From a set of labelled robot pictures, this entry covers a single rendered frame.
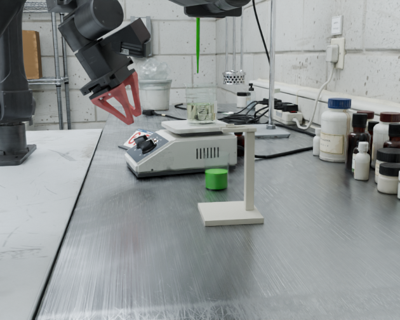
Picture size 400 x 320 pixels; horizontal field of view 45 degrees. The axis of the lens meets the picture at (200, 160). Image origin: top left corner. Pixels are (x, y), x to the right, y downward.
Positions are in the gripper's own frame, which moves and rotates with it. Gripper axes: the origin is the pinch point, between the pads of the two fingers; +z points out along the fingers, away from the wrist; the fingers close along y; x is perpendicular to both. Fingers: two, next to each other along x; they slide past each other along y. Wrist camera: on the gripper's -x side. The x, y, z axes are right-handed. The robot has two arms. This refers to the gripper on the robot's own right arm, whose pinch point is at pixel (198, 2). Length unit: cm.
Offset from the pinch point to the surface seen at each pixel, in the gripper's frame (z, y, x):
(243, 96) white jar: 100, -52, 25
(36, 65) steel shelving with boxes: 217, 31, 14
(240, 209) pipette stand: -30.1, 3.1, 31.4
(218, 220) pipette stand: -33.1, 7.5, 31.5
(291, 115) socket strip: 47, -46, 27
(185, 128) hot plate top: -4.4, 3.7, 23.2
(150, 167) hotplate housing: -5.1, 10.7, 30.0
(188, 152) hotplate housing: -5.1, 3.4, 27.6
